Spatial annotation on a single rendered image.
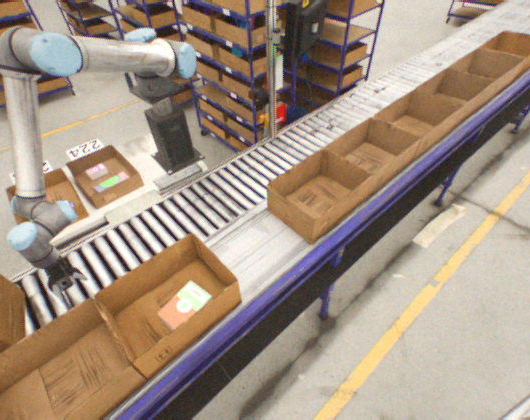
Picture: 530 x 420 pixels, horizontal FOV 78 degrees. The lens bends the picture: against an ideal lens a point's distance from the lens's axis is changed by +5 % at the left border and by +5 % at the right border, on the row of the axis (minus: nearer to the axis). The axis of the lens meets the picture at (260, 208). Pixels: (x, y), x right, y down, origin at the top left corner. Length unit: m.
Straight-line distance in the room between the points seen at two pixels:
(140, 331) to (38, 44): 0.96
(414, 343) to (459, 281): 0.60
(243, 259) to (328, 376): 1.00
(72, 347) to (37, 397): 0.15
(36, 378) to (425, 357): 1.90
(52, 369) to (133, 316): 0.27
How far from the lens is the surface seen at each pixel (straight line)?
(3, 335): 1.55
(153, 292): 1.35
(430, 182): 2.25
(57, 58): 1.25
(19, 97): 1.39
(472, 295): 2.60
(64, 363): 1.37
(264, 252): 1.37
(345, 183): 1.64
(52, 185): 2.26
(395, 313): 2.33
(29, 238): 1.36
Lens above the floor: 2.00
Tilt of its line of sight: 47 degrees down
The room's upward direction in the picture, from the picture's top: 4 degrees counter-clockwise
